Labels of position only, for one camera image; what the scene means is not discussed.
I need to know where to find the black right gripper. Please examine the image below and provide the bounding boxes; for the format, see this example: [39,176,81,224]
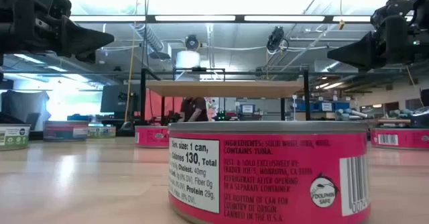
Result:
[326,0,429,73]

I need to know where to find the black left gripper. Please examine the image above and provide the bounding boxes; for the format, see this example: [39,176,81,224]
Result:
[0,0,115,64]

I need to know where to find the green label seafood can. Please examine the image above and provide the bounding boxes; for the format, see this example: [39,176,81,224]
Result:
[87,125,117,139]
[0,123,32,152]

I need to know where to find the red label tuna can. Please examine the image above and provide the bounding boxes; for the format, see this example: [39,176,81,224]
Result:
[167,120,372,224]
[370,127,429,151]
[134,125,170,149]

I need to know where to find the blue storage bins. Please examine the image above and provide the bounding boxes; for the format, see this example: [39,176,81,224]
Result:
[294,100,351,113]

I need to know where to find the dark computer monitor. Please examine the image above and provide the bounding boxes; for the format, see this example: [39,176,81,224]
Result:
[100,85,141,114]

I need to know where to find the dark rounded object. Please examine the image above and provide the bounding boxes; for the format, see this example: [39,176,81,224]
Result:
[410,106,429,128]

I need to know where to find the grey cloth cover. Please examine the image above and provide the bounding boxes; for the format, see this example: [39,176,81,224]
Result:
[1,89,51,131]

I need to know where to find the red partition panel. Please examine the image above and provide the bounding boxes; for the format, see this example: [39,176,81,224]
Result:
[144,89,184,121]

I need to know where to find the white cylinder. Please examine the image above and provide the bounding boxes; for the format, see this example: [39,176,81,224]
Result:
[176,49,202,69]

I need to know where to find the round black lens device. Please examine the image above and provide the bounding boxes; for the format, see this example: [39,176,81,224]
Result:
[184,34,202,52]

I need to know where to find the person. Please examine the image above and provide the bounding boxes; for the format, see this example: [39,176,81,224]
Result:
[179,97,209,123]

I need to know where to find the floral patterned cloth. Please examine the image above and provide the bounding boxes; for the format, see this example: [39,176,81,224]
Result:
[206,97,221,121]

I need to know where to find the yellow hanging cable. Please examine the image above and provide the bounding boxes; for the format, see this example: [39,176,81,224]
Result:
[123,0,140,123]

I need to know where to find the silver flexible duct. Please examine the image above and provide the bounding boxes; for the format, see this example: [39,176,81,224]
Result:
[135,23,165,52]

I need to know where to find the black ceiling-mounted camera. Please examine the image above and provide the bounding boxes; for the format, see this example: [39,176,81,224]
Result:
[266,25,290,52]

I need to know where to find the black overhead frame beam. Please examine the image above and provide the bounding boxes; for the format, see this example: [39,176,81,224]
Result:
[68,14,373,24]

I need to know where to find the wooden shelf black metal frame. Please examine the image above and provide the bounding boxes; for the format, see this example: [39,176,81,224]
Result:
[139,67,311,141]

